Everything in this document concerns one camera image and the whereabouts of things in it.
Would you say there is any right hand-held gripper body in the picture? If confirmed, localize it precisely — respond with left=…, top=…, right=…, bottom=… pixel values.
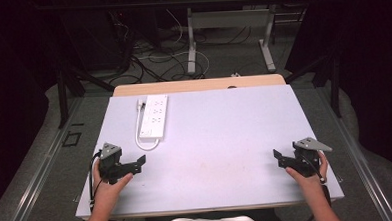
left=287, top=136, right=335, bottom=179

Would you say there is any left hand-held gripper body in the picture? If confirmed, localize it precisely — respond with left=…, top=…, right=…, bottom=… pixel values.
left=96, top=140, right=133, bottom=186

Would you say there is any person's right hand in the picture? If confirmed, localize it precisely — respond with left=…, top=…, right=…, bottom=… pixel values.
left=284, top=150, right=331, bottom=192

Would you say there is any person's left hand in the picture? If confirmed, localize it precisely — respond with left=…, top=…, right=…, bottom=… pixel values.
left=91, top=157, right=136, bottom=211

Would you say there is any white power strip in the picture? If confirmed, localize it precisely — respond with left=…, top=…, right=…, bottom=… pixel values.
left=136, top=94, right=171, bottom=144

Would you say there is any white table mat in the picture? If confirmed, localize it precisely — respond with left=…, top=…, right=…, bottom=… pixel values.
left=70, top=81, right=345, bottom=221

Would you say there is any black metal stand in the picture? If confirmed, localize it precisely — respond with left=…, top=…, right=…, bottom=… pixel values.
left=55, top=58, right=118, bottom=131
left=281, top=48, right=345, bottom=122

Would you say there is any wooden table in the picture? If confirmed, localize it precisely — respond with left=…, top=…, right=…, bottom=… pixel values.
left=112, top=73, right=287, bottom=98

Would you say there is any dark equipment rack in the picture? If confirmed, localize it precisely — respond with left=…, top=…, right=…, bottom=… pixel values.
left=58, top=6, right=136, bottom=75

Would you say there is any desk with white legs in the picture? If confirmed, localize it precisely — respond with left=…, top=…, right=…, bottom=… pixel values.
left=164, top=0, right=320, bottom=78

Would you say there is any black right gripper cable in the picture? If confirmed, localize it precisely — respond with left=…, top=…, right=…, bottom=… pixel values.
left=300, top=150, right=325, bottom=186

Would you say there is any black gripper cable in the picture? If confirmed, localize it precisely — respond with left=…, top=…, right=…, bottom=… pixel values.
left=300, top=150, right=325, bottom=186
left=87, top=150, right=105, bottom=210

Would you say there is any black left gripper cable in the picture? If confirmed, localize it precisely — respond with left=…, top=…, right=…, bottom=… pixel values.
left=87, top=150, right=105, bottom=210

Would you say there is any white power strip cable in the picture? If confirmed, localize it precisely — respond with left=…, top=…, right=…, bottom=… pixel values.
left=132, top=98, right=162, bottom=152

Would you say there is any bundle of black floor cables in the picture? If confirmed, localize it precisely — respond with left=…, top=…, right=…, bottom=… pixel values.
left=104, top=24, right=256, bottom=86

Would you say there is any white floor cable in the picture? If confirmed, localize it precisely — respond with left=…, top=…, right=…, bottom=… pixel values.
left=135, top=7, right=212, bottom=81

